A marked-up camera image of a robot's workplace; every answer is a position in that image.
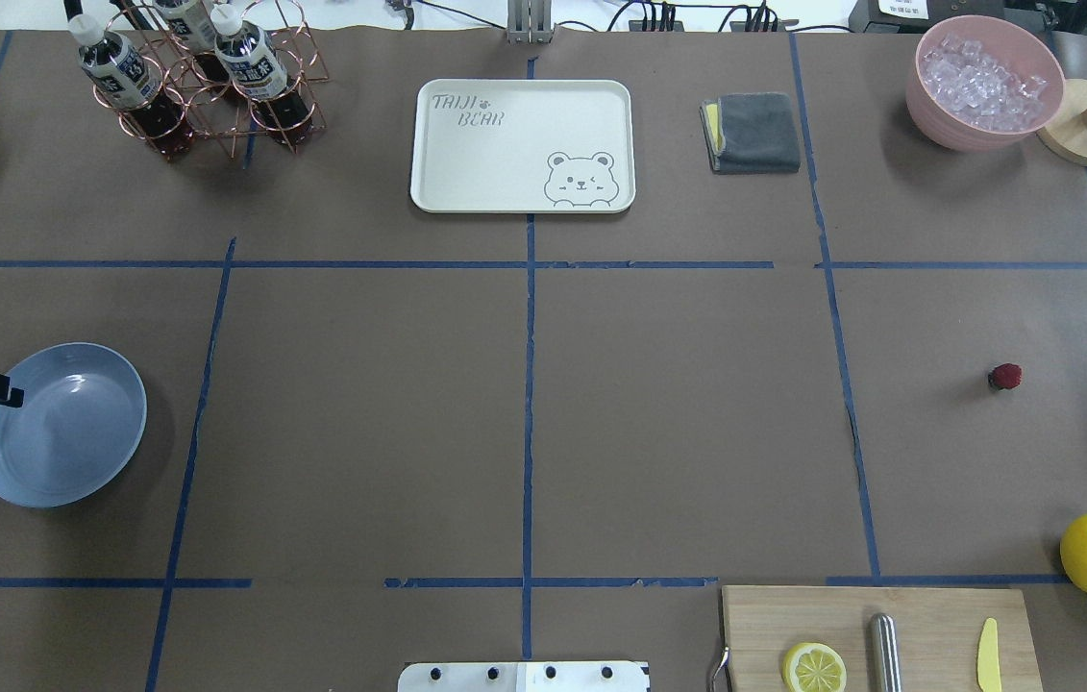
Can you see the blue round plate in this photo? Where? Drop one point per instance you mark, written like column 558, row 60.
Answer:
column 84, row 412

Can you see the red strawberry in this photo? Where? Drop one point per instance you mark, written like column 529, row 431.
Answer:
column 1006, row 376

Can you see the left tea bottle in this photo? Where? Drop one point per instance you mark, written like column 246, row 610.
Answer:
column 131, row 85

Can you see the tea bottle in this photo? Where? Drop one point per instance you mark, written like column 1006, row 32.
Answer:
column 248, row 55
column 131, row 85
column 189, row 23

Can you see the rear tea bottle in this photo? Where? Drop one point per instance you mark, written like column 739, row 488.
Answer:
column 189, row 23

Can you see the right tea bottle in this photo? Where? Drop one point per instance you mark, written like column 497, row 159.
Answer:
column 248, row 55

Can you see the cream bear tray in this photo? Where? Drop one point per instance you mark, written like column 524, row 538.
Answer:
column 494, row 146

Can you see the yellow sponge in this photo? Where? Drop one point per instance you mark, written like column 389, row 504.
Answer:
column 712, row 123

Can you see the metal board hook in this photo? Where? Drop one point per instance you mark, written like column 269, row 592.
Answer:
column 718, row 670

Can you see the grey folded cloth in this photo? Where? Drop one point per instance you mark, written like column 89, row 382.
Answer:
column 759, row 135

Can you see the lemon half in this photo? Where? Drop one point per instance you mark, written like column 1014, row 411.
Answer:
column 813, row 666

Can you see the wooden cutting board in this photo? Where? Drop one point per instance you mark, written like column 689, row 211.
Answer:
column 938, row 632

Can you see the pink bowl with ice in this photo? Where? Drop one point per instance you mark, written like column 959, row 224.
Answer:
column 978, row 83

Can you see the yellow plastic knife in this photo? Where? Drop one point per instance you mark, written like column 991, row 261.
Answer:
column 988, row 662

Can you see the copper wire bottle rack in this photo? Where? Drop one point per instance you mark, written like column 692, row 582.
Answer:
column 211, row 116

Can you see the grey metal post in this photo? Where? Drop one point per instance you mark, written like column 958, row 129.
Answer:
column 529, row 22

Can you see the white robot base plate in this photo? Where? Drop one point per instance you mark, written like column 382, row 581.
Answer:
column 576, row 675

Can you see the steel knife handle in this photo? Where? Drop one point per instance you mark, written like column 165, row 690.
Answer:
column 885, row 649

